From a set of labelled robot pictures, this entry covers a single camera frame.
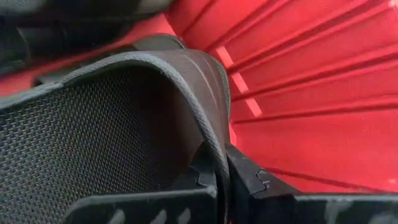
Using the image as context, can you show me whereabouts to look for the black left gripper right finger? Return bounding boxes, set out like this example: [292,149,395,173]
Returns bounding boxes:
[225,142,398,224]

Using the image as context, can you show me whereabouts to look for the red plastic bin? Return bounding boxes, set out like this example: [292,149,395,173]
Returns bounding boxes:
[0,0,398,195]

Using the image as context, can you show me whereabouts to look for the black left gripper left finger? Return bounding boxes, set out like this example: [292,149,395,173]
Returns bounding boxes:
[63,164,218,224]

